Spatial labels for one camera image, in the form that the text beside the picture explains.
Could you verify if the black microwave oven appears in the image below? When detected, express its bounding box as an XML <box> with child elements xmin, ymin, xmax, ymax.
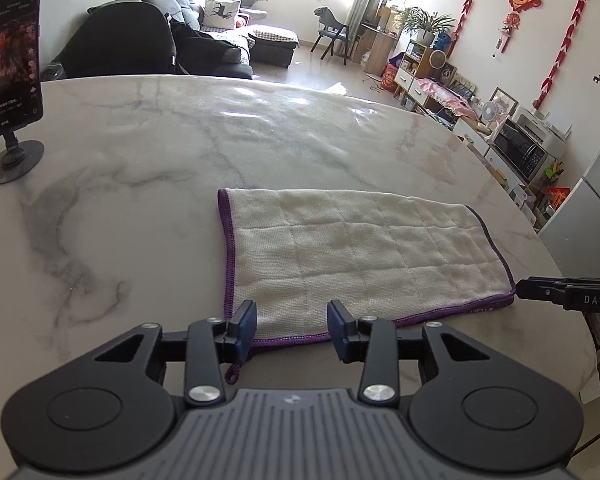
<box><xmin>492</xmin><ymin>117</ymin><xmax>549</xmax><ymax>182</ymax></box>

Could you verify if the deer print cushion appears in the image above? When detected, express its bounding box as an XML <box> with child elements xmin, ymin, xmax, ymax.
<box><xmin>202</xmin><ymin>0</ymin><xmax>242</xmax><ymax>31</ymax></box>

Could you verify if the white printer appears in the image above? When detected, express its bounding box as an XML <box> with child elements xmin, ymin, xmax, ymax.
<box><xmin>515</xmin><ymin>109</ymin><xmax>574</xmax><ymax>159</ymax></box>

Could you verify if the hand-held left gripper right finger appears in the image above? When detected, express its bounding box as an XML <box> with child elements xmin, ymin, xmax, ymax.
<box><xmin>326</xmin><ymin>299</ymin><xmax>512</xmax><ymax>407</ymax></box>

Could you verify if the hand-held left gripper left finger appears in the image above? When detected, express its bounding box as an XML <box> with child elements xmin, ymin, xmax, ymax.
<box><xmin>71</xmin><ymin>299</ymin><xmax>258</xmax><ymax>408</ymax></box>

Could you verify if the leaning framed picture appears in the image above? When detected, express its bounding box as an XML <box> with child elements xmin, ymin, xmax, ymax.
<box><xmin>489</xmin><ymin>86</ymin><xmax>519</xmax><ymax>117</ymax></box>

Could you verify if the wooden desk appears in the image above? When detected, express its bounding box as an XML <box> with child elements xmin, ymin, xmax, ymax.
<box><xmin>360</xmin><ymin>22</ymin><xmax>402</xmax><ymax>75</ymax></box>

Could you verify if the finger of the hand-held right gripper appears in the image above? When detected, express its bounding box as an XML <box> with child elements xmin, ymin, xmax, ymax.
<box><xmin>516</xmin><ymin>276</ymin><xmax>568</xmax><ymax>307</ymax></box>

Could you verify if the white low cabinet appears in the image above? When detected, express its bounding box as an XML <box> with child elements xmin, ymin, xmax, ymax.
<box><xmin>394</xmin><ymin>67</ymin><xmax>546</xmax><ymax>221</ymax></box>

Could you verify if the grey ottoman footstool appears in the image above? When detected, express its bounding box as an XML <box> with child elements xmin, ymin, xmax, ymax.
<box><xmin>200</xmin><ymin>24</ymin><xmax>299</xmax><ymax>46</ymax></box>

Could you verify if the dark grey sofa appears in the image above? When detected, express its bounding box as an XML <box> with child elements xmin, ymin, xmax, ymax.
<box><xmin>152</xmin><ymin>0</ymin><xmax>301</xmax><ymax>80</ymax></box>

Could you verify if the white towel purple trim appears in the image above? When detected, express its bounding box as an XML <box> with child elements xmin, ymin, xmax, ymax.
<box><xmin>217</xmin><ymin>187</ymin><xmax>517</xmax><ymax>386</ymax></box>

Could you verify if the black smartphone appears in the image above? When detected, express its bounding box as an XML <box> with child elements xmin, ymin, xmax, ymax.
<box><xmin>0</xmin><ymin>0</ymin><xmax>44</xmax><ymax>147</ymax></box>

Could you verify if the black clothing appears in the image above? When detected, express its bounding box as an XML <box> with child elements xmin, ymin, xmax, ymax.
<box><xmin>170</xmin><ymin>20</ymin><xmax>242</xmax><ymax>62</ymax></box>

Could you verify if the potted green plant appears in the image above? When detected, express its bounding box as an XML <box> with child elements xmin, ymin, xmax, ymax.
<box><xmin>402</xmin><ymin>6</ymin><xmax>456</xmax><ymax>48</ymax></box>

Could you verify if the wooden shelf cabinet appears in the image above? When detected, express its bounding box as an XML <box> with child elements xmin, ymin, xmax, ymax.
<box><xmin>394</xmin><ymin>40</ymin><xmax>446</xmax><ymax>107</ymax></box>

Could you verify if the grey refrigerator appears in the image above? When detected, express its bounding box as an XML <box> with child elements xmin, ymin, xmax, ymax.
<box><xmin>537</xmin><ymin>125</ymin><xmax>600</xmax><ymax>281</ymax></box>

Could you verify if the wooden chair dark seat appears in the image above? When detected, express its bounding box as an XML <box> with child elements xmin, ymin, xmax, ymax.
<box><xmin>311</xmin><ymin>7</ymin><xmax>354</xmax><ymax>65</ymax></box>

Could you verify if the red printed box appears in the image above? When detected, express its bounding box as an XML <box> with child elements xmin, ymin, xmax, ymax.
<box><xmin>542</xmin><ymin>187</ymin><xmax>571</xmax><ymax>207</ymax></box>

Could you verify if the pink cloth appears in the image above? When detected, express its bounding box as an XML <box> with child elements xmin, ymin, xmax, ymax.
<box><xmin>415</xmin><ymin>77</ymin><xmax>477</xmax><ymax>112</ymax></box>

